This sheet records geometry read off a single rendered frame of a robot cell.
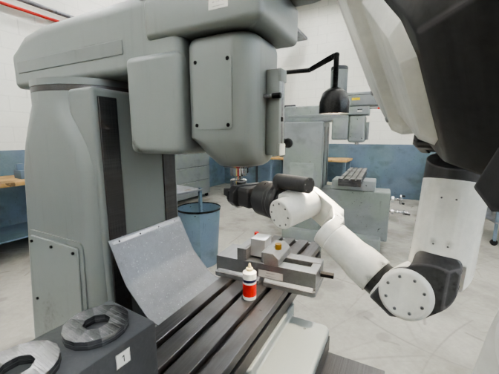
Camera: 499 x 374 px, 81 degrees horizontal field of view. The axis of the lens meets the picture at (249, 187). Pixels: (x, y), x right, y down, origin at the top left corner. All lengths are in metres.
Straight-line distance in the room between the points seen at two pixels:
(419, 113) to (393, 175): 6.97
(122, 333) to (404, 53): 0.48
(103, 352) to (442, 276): 0.49
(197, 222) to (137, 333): 2.54
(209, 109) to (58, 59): 0.60
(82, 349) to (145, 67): 0.64
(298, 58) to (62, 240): 7.20
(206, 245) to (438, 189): 2.75
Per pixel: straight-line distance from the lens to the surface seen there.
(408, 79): 0.26
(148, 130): 0.84
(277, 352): 0.92
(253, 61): 0.73
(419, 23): 0.23
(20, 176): 4.38
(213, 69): 0.74
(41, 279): 1.28
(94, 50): 1.04
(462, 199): 0.53
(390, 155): 7.21
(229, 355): 0.74
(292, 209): 0.60
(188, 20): 0.79
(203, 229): 3.04
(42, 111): 1.11
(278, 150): 0.73
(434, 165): 0.54
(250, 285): 0.88
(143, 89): 0.86
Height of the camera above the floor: 1.39
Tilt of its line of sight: 10 degrees down
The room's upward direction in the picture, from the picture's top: straight up
